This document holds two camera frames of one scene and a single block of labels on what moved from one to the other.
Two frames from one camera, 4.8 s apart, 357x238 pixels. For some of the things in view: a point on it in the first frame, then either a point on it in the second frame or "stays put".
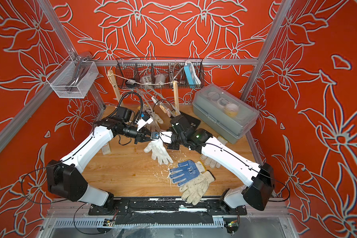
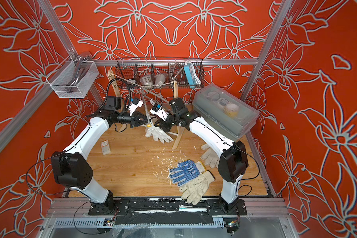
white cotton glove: x=158 y=151 to x=158 y=133
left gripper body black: x=140 y=136 to x=134 y=120
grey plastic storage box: x=228 y=115 stays put
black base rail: x=165 y=211 stays put
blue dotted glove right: x=185 y=171 stays put
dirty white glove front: x=194 y=191 stays put
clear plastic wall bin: x=73 y=79 stays put
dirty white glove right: x=209 y=161 stays put
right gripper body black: x=177 y=140 to x=171 y=121
